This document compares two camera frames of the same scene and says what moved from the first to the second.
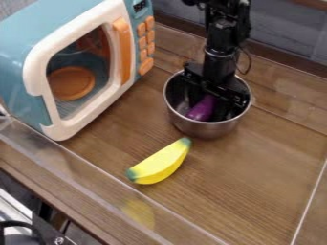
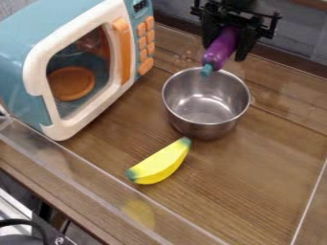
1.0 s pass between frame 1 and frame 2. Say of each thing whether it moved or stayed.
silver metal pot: stayed
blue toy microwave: stayed
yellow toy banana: stayed
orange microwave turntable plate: stayed
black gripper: moved
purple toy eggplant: moved
